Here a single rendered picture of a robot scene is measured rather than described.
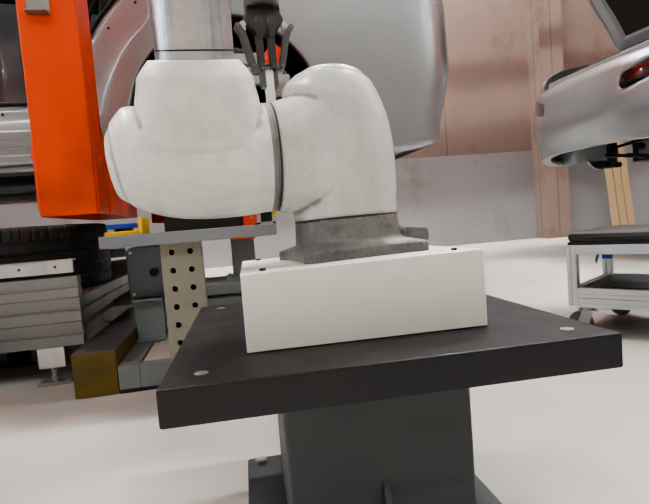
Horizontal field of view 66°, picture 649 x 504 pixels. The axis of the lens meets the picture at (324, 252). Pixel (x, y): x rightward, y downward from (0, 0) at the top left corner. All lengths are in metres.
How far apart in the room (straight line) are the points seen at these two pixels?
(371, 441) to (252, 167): 0.38
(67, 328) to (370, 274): 1.30
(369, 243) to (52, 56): 1.27
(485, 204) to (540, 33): 2.10
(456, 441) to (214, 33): 0.60
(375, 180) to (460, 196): 5.74
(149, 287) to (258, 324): 1.19
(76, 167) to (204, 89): 1.05
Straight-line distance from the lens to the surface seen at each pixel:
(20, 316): 1.80
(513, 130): 6.83
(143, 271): 1.77
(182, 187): 0.66
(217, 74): 0.65
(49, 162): 1.68
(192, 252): 1.34
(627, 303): 1.82
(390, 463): 0.71
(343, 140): 0.68
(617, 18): 5.20
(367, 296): 0.61
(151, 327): 1.85
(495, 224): 6.61
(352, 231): 0.68
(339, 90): 0.70
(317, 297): 0.60
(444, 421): 0.71
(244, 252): 2.17
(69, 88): 1.70
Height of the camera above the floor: 0.45
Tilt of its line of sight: 4 degrees down
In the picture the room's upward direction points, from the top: 5 degrees counter-clockwise
